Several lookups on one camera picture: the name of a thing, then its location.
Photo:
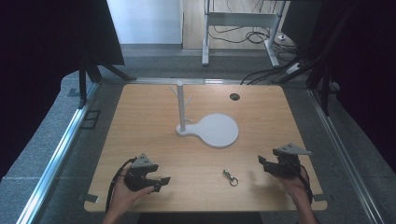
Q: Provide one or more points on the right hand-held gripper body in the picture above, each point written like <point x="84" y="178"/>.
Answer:
<point x="288" y="163"/>

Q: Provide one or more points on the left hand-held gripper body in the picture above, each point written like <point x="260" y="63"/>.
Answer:
<point x="139" y="174"/>

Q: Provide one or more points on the person's left hand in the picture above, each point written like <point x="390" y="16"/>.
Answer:
<point x="123" y="196"/>

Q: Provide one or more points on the person's right hand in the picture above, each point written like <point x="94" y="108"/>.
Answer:
<point x="294" y="188"/>

